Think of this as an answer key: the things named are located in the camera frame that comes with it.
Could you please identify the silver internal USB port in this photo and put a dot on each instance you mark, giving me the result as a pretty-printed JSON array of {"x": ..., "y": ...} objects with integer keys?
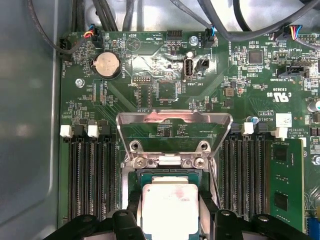
[{"x": 188, "y": 68}]

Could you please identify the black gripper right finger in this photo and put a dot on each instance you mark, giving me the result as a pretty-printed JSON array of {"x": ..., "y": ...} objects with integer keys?
[{"x": 230, "y": 225}]

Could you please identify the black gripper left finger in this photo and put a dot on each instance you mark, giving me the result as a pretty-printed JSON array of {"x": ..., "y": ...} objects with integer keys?
[{"x": 125, "y": 225}]

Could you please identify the green motherboard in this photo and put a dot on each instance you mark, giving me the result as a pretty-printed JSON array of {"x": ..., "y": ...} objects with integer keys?
[{"x": 225, "y": 75}]

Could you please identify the metal socket cover frame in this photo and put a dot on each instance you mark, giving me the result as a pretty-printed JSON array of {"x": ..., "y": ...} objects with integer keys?
[{"x": 175, "y": 117}]

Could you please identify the silver-topped green CPU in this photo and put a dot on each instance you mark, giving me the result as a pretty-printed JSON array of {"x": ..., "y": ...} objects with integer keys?
[{"x": 170, "y": 207}]

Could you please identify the grey metal PC case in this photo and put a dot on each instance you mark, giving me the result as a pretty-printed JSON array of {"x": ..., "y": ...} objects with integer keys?
[{"x": 25, "y": 125}]

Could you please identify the green RAM stick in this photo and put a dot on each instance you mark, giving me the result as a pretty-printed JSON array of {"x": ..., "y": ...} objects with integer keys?
[{"x": 287, "y": 180}]

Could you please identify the silver coin battery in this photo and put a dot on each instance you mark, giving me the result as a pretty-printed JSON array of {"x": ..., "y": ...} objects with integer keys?
[{"x": 107, "y": 64}]

